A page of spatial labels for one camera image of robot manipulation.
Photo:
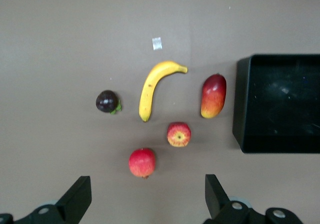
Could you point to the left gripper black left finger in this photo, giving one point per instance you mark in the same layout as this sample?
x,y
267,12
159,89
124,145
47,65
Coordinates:
x,y
75,199

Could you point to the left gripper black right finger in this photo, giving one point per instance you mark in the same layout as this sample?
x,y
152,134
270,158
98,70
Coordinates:
x,y
217,196

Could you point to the red yellow apple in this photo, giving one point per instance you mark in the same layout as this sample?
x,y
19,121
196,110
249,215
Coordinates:
x,y
179,134

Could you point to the black plastic box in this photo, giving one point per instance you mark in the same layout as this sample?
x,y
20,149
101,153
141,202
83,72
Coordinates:
x,y
280,104

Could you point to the yellow banana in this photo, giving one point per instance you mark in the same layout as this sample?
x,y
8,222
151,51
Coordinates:
x,y
150,89

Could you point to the red pomegranate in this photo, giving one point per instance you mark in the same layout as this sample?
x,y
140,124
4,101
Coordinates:
x,y
142,162

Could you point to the red orange mango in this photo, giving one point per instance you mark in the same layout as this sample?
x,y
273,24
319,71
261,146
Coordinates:
x,y
213,96

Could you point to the dark purple eggplant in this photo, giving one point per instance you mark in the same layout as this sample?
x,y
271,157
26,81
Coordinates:
x,y
107,101

